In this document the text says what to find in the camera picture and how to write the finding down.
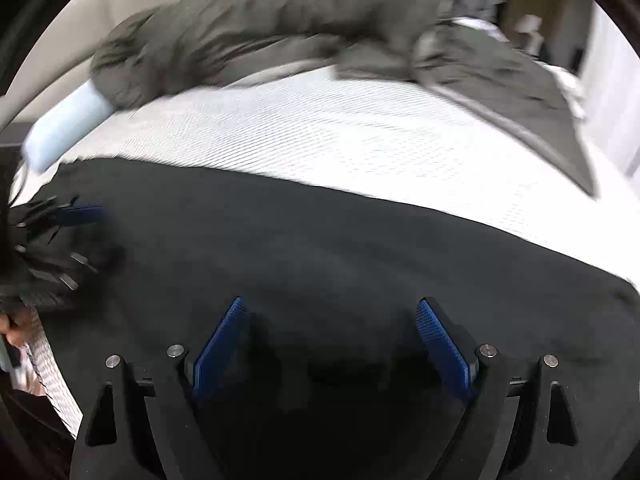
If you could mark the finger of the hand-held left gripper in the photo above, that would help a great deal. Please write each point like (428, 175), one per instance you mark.
(82, 214)
(97, 262)

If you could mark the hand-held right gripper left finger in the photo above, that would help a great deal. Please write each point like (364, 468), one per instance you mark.
(220, 345)

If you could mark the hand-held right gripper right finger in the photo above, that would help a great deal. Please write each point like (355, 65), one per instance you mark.
(445, 347)

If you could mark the black pants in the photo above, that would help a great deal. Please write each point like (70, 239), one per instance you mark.
(325, 250)

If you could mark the person's left hand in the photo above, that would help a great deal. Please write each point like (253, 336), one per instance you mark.
(17, 329)

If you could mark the light blue pillow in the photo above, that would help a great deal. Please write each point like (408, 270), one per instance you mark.
(60, 125)

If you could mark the beige padded headboard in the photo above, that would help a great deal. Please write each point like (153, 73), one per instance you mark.
(50, 50)

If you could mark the grey green duvet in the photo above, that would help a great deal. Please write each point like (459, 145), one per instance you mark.
(250, 25)

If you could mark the white crumpled sheet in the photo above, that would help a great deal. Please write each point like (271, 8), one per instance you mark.
(565, 85)

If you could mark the white curtain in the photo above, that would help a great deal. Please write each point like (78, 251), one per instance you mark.
(615, 85)

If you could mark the white chair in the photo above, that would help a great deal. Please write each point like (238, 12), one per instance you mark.
(530, 27)

